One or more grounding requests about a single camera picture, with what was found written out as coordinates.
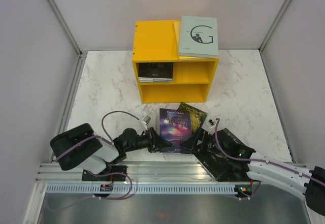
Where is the dark Wuthering Heights book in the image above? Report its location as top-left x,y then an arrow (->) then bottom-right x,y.
138,62 -> 174,81

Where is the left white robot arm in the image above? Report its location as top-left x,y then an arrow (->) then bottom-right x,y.
50,123 -> 172,181

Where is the purple Robinson Crusoe book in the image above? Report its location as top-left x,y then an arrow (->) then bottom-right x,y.
159,108 -> 192,154

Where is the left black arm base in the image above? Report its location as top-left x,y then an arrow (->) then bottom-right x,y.
81,165 -> 127,182

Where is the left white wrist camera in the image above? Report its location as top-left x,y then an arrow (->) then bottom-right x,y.
141,115 -> 151,130

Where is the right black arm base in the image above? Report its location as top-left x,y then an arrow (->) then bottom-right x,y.
217,168 -> 252,182

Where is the teal Jules Verne book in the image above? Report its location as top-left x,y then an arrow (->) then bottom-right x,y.
138,76 -> 174,81

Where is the black Moon and Sixpence book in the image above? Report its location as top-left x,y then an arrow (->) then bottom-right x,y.
192,128 -> 255,180

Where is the slotted white cable duct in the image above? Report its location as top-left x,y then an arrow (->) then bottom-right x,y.
46,184 -> 237,195

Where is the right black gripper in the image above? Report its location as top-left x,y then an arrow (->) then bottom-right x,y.
180,127 -> 229,158

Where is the aluminium front rail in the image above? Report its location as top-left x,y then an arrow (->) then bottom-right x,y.
35,162 -> 312,184

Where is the light blue O S book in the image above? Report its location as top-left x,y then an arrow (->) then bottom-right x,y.
138,78 -> 174,83

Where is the green forest cover book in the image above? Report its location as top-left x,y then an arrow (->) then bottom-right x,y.
178,102 -> 208,134

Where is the yellow wooden shelf box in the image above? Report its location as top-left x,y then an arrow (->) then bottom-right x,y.
132,20 -> 219,104

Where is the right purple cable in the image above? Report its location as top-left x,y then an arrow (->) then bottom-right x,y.
214,118 -> 325,202

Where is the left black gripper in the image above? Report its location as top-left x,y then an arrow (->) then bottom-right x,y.
125,126 -> 173,152

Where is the yellow L book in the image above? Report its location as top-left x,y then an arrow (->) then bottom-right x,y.
174,20 -> 200,61

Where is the grey G book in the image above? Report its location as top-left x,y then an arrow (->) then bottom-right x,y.
178,16 -> 218,58

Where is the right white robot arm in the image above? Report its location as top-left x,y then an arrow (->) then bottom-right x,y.
181,129 -> 324,215

